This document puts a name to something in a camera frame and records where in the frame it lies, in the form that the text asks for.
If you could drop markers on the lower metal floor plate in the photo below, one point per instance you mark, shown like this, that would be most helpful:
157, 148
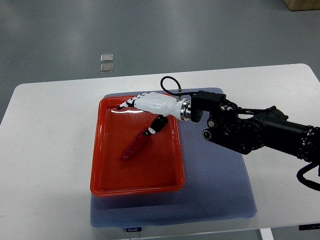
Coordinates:
107, 68

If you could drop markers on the blue-grey textured mat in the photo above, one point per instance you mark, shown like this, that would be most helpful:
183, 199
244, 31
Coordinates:
217, 187

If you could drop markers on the red plastic tray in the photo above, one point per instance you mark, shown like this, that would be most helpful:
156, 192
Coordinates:
157, 167

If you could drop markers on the cardboard box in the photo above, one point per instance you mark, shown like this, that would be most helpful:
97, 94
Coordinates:
302, 5

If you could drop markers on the red pepper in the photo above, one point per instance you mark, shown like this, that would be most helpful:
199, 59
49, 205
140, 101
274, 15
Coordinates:
136, 145

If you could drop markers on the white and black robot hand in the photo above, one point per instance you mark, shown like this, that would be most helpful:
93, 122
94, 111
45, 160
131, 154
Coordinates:
162, 105

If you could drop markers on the white table leg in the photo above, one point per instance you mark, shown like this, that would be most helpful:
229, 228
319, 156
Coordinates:
266, 234

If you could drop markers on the metal floor plate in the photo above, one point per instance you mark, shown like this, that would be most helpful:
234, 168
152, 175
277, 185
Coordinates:
107, 68
106, 57

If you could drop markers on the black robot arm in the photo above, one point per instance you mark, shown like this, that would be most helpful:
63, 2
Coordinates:
244, 130

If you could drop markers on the upper metal floor plate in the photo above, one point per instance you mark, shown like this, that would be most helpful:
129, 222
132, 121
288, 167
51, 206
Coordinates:
106, 57

